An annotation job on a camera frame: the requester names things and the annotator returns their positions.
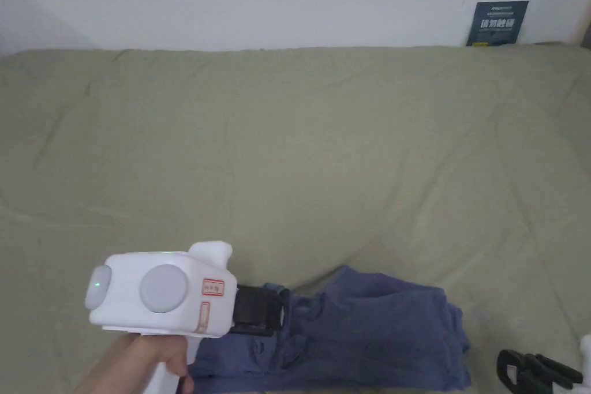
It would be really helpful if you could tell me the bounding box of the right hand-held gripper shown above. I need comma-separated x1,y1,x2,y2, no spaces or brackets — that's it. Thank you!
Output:
496,333,591,394

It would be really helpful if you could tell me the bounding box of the dark blue shirt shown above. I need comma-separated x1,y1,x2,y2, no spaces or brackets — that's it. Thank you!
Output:
186,264,472,394

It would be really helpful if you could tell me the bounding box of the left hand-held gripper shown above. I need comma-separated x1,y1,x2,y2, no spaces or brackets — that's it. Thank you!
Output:
84,241,291,394

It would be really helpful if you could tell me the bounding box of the dark blue sign card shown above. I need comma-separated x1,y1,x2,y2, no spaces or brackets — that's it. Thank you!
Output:
465,0,530,47

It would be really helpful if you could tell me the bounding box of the bed with pale green sheet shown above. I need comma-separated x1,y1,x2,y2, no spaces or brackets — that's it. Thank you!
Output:
0,40,591,394

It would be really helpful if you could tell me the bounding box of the person's left hand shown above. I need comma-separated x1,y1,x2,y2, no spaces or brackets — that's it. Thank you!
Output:
75,333,195,394

